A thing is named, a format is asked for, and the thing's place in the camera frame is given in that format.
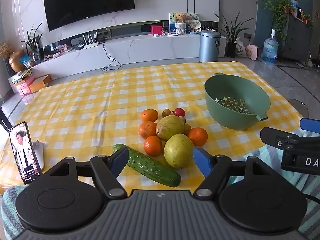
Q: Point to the white wifi router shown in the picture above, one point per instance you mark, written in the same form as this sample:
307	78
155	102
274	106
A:
90	45

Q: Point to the grey drawer cabinet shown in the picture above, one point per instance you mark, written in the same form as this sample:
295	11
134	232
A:
297	42

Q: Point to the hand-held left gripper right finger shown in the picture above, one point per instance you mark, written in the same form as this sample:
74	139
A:
201	161

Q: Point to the yellow-green pear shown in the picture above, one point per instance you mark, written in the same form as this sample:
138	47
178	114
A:
178	152

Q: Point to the yellow-brown pear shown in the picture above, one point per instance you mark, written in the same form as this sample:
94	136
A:
170	127

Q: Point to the white plastic bag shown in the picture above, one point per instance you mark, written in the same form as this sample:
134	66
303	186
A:
240	48

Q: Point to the teddy bear bouquet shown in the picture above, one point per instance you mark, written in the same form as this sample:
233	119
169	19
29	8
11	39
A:
180	22

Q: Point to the round paper fan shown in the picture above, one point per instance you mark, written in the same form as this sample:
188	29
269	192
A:
193	20

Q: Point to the yellow checked tablecloth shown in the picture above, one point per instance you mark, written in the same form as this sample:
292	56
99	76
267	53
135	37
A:
87	105

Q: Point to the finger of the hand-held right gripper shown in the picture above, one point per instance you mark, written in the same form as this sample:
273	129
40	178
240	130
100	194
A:
311	124
275	138

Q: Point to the black smartphone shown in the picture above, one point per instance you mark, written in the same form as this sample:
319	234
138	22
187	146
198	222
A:
25	152

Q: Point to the green plant in vase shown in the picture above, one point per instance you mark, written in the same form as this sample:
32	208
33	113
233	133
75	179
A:
33	42

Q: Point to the teal striped cloth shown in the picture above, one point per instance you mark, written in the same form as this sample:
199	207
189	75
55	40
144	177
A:
292	180

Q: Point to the group of small bottles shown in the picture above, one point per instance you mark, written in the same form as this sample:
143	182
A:
301	12

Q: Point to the green cucumber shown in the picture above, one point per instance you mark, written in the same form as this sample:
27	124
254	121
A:
150	166

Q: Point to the pink pig-shaped appliance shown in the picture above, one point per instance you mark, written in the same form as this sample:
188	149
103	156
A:
253	52

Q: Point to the trailing ivy plant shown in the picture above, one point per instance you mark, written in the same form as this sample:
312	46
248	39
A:
277	12

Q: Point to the white marble TV cabinet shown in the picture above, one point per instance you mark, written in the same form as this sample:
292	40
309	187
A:
150	48

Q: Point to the clear plastic chair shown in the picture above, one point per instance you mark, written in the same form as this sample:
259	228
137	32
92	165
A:
298	107

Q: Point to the red tomato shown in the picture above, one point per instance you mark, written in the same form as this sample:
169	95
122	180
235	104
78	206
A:
179	112

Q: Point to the blue water jug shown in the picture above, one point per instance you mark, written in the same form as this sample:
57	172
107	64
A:
270	50

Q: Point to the golden round vase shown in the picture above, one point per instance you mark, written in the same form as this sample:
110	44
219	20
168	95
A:
16	62

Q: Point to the silver pedal trash can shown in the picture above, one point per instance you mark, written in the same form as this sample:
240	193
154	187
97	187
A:
209	47

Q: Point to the tall-leaved potted plant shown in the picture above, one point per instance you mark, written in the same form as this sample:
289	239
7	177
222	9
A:
231	33

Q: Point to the colourful paper stack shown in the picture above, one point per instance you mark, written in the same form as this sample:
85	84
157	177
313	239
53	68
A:
21	75

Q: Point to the red box stack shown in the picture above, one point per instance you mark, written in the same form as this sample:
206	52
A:
23	86

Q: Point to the black curved television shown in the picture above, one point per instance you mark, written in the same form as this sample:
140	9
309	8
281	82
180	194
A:
87	2

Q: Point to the green colander bowl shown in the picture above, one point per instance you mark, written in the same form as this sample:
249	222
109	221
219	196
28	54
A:
237	102

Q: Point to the dried flower bunch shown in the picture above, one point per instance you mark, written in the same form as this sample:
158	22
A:
5	49

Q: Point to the orange cardboard box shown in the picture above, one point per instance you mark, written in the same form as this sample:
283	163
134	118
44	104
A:
40	83

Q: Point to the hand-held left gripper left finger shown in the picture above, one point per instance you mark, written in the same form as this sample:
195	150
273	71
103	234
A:
120	158

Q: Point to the white phone stand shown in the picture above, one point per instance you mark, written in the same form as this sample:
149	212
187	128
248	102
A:
39	155

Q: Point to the orange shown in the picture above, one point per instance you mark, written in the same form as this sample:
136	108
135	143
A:
147	130
149	115
198	136
153	145

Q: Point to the black set-top box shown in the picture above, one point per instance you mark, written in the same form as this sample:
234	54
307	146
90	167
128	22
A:
80	47

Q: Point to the dark wall socket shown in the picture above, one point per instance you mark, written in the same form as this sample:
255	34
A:
247	35

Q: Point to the green picture board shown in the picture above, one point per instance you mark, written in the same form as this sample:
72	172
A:
172	21

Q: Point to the blue snack bag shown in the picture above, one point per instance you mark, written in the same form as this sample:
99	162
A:
27	61

